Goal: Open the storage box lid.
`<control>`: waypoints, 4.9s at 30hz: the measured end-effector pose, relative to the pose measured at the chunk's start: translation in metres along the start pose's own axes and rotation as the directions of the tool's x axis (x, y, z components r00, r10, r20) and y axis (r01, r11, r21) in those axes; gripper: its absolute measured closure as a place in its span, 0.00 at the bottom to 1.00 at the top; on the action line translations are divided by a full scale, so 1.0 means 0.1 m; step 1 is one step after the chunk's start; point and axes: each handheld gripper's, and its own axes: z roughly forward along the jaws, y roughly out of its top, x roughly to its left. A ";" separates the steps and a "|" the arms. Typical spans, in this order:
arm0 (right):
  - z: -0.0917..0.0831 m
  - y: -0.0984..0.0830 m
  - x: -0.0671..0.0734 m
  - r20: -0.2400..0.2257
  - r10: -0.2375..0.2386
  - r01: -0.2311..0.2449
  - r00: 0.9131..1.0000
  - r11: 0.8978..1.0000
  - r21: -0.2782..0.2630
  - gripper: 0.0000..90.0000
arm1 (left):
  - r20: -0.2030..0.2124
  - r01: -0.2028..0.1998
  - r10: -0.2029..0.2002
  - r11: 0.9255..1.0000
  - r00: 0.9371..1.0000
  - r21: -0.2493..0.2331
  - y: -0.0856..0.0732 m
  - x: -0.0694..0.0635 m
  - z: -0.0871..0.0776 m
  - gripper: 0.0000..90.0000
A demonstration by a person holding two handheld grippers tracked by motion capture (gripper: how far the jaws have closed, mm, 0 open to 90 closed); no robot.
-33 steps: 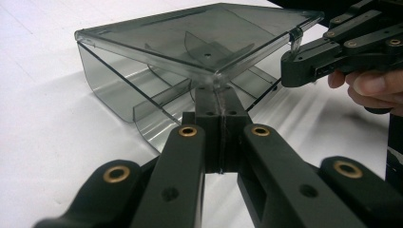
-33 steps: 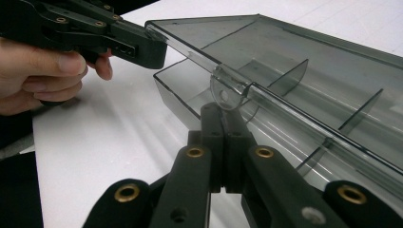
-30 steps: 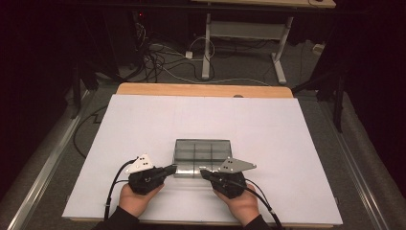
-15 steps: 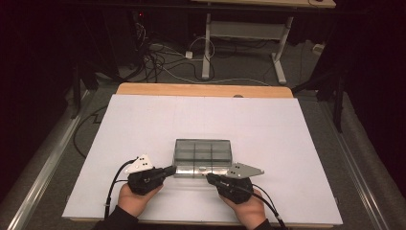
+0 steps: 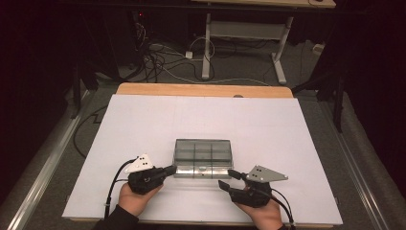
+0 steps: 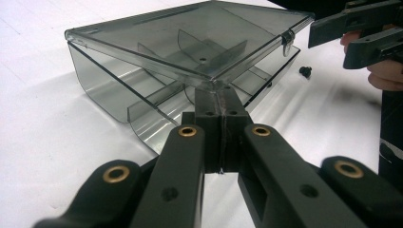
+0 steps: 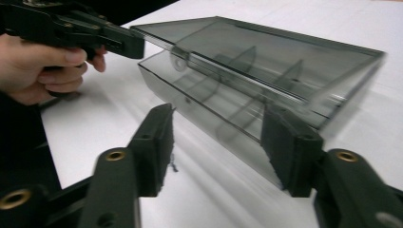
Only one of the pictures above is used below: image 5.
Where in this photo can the person's right hand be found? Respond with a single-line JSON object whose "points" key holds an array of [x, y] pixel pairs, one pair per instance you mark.
{"points": [[265, 217]]}

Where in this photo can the black metal stand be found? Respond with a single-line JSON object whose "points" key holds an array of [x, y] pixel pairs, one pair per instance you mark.
{"points": [[338, 105], [76, 89]]}

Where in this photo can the white power adapter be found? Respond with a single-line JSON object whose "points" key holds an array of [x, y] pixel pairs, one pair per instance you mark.
{"points": [[189, 55]]}

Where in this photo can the white table board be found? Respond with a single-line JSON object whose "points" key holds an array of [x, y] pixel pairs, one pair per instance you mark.
{"points": [[297, 137]]}

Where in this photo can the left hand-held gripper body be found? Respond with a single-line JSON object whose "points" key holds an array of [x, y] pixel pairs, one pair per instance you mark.
{"points": [[145, 182]]}

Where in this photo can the small white box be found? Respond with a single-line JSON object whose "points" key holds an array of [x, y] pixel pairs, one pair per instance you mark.
{"points": [[318, 48]]}

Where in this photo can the wooden desk top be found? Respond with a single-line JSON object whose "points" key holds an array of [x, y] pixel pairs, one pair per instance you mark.
{"points": [[271, 3]]}

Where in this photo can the person's left hand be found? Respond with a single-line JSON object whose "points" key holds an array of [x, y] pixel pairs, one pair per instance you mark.
{"points": [[134, 202]]}

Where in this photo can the aluminium floor rail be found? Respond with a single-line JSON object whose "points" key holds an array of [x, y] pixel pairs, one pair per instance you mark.
{"points": [[50, 166], [352, 166]]}

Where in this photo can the clear plastic compartment box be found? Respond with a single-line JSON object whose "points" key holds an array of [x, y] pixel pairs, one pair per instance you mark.
{"points": [[202, 153]]}

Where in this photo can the white desk frame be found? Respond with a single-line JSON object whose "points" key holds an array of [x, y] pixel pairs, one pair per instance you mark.
{"points": [[245, 30]]}

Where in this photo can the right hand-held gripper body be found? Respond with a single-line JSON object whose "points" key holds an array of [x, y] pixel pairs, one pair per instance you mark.
{"points": [[253, 196]]}

